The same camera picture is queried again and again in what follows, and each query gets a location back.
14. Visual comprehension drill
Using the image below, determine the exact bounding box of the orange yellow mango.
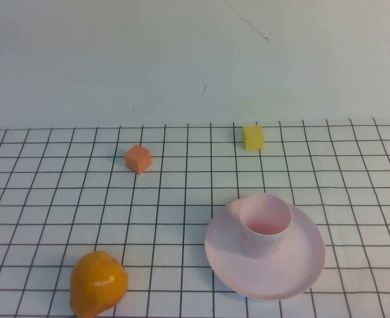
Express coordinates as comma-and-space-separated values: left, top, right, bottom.
69, 250, 129, 318

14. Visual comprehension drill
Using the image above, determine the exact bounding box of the pale pink plate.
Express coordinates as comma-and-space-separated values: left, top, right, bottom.
204, 195, 326, 301

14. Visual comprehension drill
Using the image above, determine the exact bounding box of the orange foam cube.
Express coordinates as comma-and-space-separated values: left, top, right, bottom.
124, 144, 152, 175

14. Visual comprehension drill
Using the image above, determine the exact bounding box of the yellow foam cube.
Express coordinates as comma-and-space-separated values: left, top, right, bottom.
242, 125, 266, 152

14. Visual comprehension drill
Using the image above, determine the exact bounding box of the pale pink cup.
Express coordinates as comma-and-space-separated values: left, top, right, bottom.
238, 194, 293, 259

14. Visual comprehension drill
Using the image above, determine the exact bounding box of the white black-grid tablecloth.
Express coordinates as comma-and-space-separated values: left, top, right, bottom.
0, 117, 390, 318

